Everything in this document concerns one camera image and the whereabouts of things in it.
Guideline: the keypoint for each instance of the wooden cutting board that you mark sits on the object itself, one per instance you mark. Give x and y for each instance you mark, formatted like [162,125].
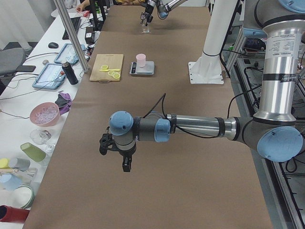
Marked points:
[114,61]

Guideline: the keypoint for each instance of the grey plastic cup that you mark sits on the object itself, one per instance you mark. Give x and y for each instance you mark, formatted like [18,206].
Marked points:
[19,163]

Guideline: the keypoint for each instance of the black water bottle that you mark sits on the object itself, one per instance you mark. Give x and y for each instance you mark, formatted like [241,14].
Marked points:
[69,72]

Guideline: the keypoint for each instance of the purple grey cloth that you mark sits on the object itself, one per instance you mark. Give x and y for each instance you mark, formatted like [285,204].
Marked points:
[64,102]

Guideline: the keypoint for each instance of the blue teach pendant near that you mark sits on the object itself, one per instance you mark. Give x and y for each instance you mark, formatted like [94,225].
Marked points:
[51,77]

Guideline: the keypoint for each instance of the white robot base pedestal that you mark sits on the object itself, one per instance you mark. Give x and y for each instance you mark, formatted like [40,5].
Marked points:
[207,69]

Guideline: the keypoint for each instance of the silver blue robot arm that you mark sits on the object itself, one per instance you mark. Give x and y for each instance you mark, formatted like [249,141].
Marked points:
[156,64]
[162,9]

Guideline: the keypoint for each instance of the black computer mouse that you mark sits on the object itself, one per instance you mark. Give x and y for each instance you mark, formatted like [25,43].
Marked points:
[53,45]

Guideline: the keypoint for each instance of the pink plastic cup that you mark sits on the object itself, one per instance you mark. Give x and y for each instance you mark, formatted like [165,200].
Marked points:
[141,59]

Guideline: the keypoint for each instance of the blue teach pendant far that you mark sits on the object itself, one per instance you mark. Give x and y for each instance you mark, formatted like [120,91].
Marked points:
[67,53]

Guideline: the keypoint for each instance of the glass sauce dispenser bottle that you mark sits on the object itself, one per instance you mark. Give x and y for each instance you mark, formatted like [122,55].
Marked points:
[144,24]

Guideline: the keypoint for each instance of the blue teach pendant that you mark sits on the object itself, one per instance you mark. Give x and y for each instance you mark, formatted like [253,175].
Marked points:
[51,77]
[67,53]

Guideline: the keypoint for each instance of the black smartphone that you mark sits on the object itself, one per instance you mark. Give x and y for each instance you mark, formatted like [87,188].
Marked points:
[26,68]

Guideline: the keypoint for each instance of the green plastic cup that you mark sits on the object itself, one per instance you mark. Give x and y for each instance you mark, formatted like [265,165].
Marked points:
[33,152]

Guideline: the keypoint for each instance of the red cup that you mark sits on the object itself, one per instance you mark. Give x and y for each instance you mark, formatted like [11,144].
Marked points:
[13,215]

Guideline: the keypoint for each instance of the lemon slice front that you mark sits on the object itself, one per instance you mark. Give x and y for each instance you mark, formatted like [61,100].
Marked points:
[116,75]

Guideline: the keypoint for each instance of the light blue plastic cup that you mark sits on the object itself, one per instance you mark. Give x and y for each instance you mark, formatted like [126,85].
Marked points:
[10,181]

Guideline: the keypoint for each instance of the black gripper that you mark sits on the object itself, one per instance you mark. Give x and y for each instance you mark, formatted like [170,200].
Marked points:
[124,153]
[148,11]

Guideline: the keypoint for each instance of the clear wine glass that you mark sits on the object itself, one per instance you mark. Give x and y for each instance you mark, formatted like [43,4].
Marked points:
[41,137]

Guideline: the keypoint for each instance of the yellow plastic cup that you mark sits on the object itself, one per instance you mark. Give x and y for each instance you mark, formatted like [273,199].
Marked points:
[4,163]

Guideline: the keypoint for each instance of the pink bowl with ice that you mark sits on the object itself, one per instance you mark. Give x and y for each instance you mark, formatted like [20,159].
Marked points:
[44,115]

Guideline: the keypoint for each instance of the silver kitchen scale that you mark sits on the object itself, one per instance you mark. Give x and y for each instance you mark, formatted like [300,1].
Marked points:
[147,70]

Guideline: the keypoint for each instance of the white green bowl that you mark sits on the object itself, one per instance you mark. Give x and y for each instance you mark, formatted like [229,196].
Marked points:
[22,197]

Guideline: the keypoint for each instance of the lemon slice pair far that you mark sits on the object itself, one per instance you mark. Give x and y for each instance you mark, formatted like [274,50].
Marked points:
[104,67]

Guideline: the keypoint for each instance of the aluminium frame post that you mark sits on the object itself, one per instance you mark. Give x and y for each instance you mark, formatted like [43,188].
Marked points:
[67,23]

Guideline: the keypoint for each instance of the yellow plastic knife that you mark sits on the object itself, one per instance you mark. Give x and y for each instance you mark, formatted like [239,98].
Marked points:
[107,70]

